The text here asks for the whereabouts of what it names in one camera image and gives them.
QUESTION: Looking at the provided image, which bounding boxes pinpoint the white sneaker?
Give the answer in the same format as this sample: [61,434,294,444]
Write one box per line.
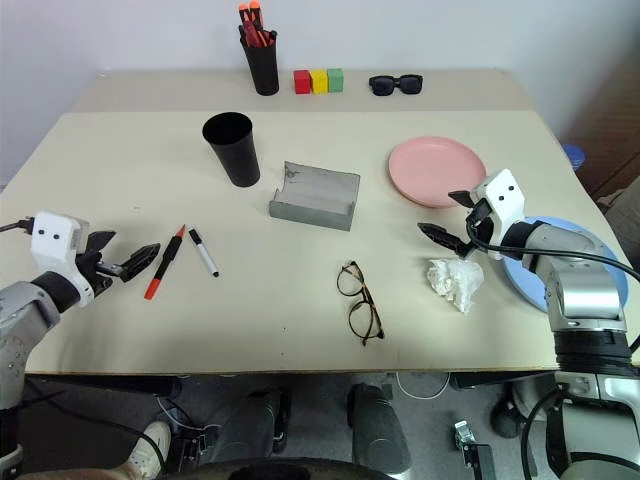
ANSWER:
[121,420,173,480]

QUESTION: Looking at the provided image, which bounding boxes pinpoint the black sunglasses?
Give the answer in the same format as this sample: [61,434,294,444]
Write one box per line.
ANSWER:
[368,73,425,98]

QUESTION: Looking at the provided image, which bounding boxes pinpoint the black table frame bar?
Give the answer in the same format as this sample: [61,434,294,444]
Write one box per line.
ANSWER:
[23,374,182,403]

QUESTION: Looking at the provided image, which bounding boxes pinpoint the pink plate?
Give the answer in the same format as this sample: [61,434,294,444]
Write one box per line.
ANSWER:
[388,135,488,210]

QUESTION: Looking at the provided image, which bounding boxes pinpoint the empty black cup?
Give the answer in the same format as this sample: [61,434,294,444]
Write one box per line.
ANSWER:
[201,111,263,189]

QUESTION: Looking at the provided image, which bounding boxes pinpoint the metal clamp bracket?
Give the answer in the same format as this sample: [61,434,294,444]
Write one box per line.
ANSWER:
[452,420,497,480]

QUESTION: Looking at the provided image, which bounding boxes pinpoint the brown bag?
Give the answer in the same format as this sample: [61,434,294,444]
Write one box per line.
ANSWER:
[596,175,640,262]

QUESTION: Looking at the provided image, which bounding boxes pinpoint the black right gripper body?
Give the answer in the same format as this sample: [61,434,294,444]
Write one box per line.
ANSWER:
[465,198,502,262]

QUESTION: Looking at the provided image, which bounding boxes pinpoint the black floor cable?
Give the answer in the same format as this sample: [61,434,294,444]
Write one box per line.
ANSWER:
[18,390,168,469]

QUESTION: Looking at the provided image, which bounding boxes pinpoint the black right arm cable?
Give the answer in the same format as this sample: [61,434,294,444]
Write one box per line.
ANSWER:
[467,223,640,284]

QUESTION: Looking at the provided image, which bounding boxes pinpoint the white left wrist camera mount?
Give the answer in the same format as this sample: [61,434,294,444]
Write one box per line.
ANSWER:
[29,211,94,307]

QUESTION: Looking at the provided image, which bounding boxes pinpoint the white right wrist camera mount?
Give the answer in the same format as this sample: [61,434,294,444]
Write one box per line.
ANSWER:
[471,168,527,253]

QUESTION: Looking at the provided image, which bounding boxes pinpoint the dark domed shape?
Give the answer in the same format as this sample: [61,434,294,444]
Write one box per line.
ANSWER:
[183,457,384,480]

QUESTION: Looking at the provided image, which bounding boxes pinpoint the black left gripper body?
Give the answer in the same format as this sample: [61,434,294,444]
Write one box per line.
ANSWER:
[74,248,124,298]

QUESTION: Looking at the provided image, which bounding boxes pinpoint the blue plate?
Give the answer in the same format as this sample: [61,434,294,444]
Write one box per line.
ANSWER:
[500,215,631,315]

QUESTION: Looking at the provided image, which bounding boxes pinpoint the grey glasses case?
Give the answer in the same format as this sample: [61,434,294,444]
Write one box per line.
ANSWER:
[268,160,362,233]

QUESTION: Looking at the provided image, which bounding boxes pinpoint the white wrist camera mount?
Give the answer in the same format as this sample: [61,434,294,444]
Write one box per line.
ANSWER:
[471,168,527,253]
[29,211,94,307]

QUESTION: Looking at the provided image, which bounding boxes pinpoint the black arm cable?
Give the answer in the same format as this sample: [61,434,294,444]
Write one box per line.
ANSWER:
[467,223,640,284]
[0,217,35,235]

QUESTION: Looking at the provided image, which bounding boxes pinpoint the tortoiseshell eyeglasses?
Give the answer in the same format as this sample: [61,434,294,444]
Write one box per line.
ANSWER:
[336,259,387,348]

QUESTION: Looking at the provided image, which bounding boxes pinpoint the white floor cable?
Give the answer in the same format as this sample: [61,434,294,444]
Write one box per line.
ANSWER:
[395,371,452,401]

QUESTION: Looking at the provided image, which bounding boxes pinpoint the black pen holder cup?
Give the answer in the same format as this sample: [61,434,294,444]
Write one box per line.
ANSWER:
[240,29,281,97]

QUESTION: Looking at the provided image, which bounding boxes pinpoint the white marker with black cap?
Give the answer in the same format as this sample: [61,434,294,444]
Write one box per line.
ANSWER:
[187,227,221,280]

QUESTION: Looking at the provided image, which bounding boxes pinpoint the blue round stool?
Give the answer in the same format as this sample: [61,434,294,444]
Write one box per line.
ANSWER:
[561,143,588,172]

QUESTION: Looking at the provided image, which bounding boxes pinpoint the red and black pen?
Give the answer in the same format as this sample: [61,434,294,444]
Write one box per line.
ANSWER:
[143,223,188,301]

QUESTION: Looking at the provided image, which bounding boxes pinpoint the crumpled white tissue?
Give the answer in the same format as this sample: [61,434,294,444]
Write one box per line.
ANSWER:
[425,257,486,315]

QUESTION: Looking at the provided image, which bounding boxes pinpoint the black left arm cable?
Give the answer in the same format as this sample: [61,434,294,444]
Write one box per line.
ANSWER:
[0,217,35,235]

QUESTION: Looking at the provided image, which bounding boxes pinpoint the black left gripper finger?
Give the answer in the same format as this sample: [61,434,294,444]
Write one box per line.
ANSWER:
[88,230,118,252]
[119,242,162,283]

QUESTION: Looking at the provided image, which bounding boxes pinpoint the dark rounded shape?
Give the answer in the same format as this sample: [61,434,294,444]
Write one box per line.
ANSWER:
[218,386,293,457]
[346,382,414,474]

